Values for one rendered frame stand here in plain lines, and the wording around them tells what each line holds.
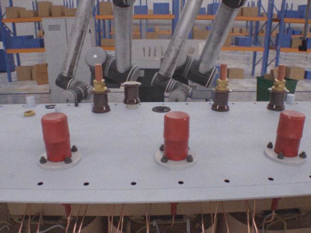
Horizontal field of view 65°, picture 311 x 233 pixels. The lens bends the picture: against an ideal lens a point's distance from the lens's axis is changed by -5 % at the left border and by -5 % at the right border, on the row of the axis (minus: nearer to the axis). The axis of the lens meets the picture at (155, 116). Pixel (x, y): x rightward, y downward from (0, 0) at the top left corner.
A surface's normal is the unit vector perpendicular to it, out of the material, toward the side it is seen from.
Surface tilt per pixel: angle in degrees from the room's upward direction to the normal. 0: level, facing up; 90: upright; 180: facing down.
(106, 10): 90
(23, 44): 90
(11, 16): 90
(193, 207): 90
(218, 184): 0
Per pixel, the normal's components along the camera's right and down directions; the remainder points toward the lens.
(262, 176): 0.00, -0.94
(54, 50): 0.04, 0.33
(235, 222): -0.84, 0.18
